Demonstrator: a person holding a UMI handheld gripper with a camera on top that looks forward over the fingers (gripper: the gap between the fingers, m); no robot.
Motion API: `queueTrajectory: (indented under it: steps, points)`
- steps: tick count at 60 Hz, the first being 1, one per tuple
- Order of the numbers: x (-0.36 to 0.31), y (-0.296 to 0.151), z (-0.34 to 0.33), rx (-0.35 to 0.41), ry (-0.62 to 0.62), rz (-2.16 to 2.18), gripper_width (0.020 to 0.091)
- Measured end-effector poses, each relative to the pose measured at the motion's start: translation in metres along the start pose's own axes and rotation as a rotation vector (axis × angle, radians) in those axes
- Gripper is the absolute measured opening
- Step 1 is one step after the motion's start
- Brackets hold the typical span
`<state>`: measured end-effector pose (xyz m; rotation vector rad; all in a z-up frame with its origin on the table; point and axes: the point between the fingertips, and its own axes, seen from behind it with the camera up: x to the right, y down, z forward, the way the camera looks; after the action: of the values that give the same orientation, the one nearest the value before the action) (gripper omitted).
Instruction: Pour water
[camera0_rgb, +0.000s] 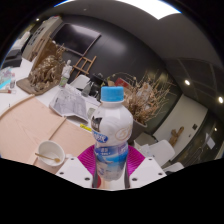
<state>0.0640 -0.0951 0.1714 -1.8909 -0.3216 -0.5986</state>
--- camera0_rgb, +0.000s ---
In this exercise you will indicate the white cabinet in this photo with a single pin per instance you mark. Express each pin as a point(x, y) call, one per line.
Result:
point(43, 30)

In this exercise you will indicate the wooden stirrer stick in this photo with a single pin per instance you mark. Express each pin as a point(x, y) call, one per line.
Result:
point(48, 157)

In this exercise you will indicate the white ceramic mug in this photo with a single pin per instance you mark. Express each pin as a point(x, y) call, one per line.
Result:
point(45, 148)

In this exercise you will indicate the small yellow strip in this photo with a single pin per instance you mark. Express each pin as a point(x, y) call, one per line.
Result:
point(85, 127)

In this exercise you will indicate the dried plant in grey pot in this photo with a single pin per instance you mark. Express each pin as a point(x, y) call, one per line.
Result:
point(146, 106)

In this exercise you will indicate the black flat boxes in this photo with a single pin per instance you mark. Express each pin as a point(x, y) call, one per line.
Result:
point(15, 58)

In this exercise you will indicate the small white plaster figure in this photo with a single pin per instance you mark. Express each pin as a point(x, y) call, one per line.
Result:
point(67, 68)

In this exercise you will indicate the red box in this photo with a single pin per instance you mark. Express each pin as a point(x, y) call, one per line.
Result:
point(121, 82)

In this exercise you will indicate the brown carved wood sculpture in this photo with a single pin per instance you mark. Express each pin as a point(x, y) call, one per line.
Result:
point(45, 71)

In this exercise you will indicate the white drink bottle blue cap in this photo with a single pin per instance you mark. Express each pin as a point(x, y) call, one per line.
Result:
point(111, 133)

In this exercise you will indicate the wooden easel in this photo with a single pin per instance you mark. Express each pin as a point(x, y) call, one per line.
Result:
point(83, 67)

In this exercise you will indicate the grey printed paper sheets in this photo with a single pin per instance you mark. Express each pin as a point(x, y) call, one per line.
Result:
point(68, 103)

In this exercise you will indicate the black wall screen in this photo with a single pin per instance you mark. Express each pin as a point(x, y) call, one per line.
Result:
point(76, 38)

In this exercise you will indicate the small paint jar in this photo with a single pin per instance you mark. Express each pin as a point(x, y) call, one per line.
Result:
point(12, 81)

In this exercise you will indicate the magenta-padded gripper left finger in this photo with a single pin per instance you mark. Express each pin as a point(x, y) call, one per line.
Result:
point(87, 160)

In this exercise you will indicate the green spray bottle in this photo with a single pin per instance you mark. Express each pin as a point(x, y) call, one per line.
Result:
point(63, 81)

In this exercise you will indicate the beige plywood panel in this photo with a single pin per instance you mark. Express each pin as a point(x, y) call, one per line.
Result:
point(33, 130)

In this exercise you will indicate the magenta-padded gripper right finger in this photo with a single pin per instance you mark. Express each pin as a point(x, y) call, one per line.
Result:
point(136, 160)

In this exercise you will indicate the brown wooden figure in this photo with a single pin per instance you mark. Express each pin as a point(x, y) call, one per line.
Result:
point(175, 135)

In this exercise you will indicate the large white ceiling light panel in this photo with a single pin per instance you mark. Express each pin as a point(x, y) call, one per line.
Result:
point(153, 6)

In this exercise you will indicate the dark grey bottle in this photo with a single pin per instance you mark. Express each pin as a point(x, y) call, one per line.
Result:
point(87, 90)

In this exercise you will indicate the round ceiling spotlights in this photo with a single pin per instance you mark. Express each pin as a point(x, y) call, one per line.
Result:
point(187, 82)

